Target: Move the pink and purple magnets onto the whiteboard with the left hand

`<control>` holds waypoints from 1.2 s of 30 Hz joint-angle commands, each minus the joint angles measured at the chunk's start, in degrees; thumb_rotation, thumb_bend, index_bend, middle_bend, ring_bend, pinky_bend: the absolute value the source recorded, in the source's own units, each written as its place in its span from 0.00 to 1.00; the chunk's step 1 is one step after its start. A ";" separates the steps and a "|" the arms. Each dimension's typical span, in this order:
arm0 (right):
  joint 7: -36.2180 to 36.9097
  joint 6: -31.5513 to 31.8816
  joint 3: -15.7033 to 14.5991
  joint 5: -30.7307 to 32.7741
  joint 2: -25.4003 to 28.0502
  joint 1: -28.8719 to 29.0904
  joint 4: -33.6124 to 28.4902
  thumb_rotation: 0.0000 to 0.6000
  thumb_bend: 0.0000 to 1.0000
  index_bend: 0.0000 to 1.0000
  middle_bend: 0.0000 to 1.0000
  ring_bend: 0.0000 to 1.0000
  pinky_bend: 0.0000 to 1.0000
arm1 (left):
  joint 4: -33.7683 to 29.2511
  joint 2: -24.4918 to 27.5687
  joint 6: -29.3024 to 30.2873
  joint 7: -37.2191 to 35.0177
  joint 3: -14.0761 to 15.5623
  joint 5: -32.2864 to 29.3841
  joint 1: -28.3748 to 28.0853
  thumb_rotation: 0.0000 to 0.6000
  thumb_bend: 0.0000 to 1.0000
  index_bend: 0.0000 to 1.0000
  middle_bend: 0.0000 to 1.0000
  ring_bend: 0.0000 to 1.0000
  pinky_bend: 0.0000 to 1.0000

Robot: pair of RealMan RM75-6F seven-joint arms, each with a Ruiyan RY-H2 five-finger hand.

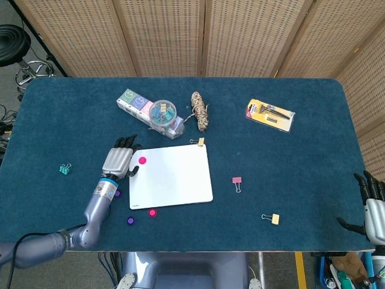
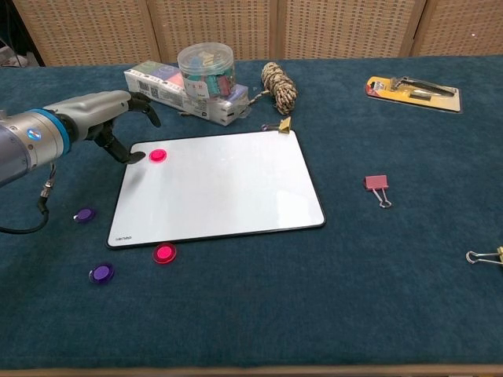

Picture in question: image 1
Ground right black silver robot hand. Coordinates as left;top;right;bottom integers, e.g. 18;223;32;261
336;170;385;243

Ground black metal pole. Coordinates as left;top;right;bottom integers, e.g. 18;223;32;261
8;0;69;78

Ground black floor cables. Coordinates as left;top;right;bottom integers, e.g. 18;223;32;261
0;104;19;157

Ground dark blue table cloth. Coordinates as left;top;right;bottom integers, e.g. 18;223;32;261
0;76;375;253

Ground brown plush toy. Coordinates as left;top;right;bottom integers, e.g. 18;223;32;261
333;252;369;281

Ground brown braided rope bundle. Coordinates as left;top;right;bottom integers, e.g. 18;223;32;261
183;91;210;132

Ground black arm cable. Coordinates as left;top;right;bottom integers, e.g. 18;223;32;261
4;230;69;289

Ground yellow razor blister pack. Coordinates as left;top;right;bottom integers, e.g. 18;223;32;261
245;98;296;133

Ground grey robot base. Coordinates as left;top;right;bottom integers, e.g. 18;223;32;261
115;251;264;289

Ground clear tub of binder clips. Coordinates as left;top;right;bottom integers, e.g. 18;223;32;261
148;99;177;127

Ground black round stool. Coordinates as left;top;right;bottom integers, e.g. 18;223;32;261
0;24;57;94

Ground long white smiley-print box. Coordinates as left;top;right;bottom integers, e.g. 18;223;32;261
115;87;186;140

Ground large yellow binder clip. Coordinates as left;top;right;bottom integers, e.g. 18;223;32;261
260;213;280;225

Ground wooden rattan folding screen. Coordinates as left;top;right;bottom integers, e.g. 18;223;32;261
13;0;385;181

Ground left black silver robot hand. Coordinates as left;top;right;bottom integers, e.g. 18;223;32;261
101;134;144;181

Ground white magnetic board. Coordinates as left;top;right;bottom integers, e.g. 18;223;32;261
128;143;214;211

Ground blue storage bin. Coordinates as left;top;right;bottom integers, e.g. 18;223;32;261
318;252;385;289

